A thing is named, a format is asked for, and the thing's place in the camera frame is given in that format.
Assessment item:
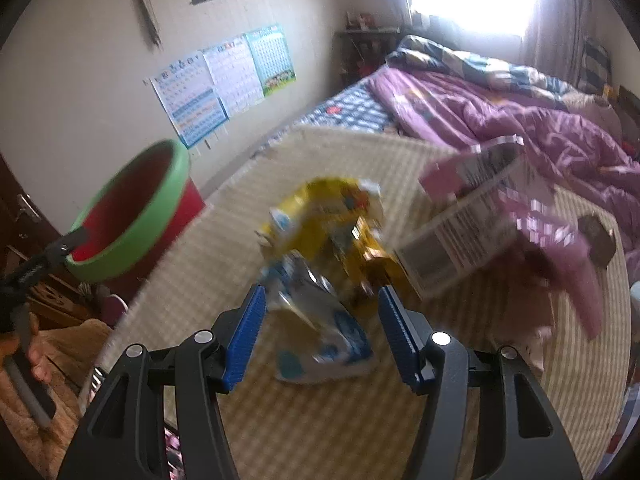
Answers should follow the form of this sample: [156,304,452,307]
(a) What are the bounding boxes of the blue checkered bedsheet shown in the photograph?
[250,80,401,161]

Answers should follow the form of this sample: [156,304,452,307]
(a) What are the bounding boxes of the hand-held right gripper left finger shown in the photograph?
[56,284,267,480]

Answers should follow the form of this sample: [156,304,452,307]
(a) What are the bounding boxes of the dark wooden shelf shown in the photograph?
[334,10,401,86]

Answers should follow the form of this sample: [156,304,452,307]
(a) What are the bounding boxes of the large torn pink carton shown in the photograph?
[395,135,606,341]

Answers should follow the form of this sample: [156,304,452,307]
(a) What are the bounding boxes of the dark crumpled wrapper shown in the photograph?
[575,214,617,267]

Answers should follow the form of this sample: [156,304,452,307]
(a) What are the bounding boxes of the red basin with green rim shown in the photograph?
[65,139,207,306]

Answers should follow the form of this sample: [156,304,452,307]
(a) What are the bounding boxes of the purple quilt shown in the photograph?
[367,67,640,241]

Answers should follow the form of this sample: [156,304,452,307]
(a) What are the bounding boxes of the blue checkered cushion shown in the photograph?
[580,37,613,96]

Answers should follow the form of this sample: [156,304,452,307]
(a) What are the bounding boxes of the person's left hand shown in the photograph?
[20,312,53,386]

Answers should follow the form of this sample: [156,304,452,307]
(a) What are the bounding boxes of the blue and white wall poster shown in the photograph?
[150,52,231,150]

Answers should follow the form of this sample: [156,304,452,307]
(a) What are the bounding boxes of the blue patchwork quilt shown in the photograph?
[385,35,601,106]

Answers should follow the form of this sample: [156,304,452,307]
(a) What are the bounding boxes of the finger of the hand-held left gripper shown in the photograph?
[30,227,88,272]

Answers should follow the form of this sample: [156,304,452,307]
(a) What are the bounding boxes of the teal wall poster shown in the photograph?
[245,22,297,97]

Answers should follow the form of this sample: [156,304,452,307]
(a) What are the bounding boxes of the yellow snack wrapper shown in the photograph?
[257,176,416,306]

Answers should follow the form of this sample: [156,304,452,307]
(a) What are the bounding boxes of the grey hanging wall bars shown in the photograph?
[119,0,163,50]

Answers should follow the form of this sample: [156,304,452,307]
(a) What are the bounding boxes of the brown plush blanket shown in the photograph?
[0,317,116,480]

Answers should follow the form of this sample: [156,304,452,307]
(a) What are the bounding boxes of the beige checkered mat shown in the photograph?
[80,127,633,480]

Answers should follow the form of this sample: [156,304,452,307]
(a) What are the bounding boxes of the blue and white snack wrapper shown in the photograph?
[260,252,376,386]

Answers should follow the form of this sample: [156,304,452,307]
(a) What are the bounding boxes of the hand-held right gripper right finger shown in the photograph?
[377,284,585,480]

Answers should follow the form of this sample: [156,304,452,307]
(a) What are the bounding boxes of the metal door handle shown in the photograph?
[15,194,41,223]

